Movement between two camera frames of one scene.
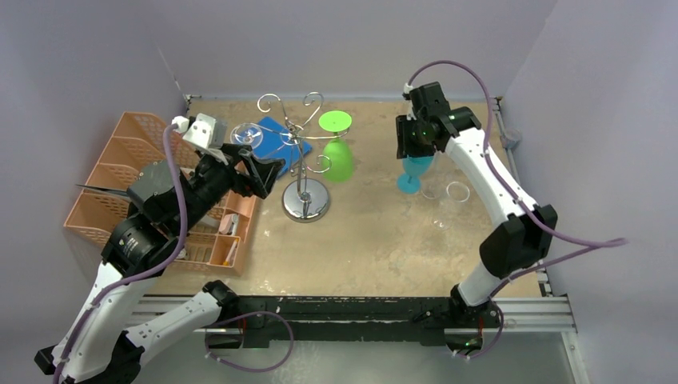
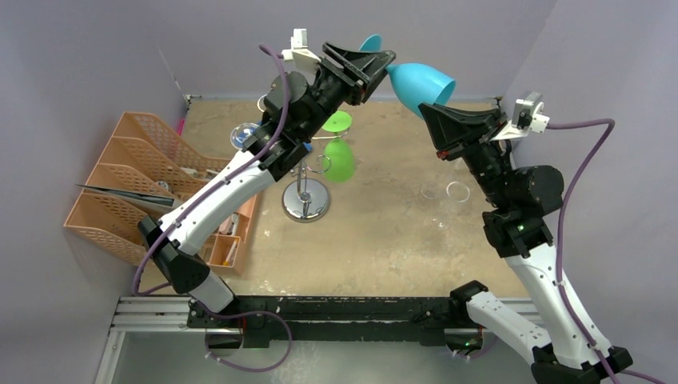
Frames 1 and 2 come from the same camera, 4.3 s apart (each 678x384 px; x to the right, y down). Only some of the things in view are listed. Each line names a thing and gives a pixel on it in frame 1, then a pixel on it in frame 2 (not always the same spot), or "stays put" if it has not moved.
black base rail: x=425 y=319 stays put
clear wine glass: x=247 y=134 stays put
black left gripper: x=261 y=172 to x=357 y=85
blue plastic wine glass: x=414 y=167 to x=415 y=83
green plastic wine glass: x=337 y=160 stays put
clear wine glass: x=454 y=190 stays put
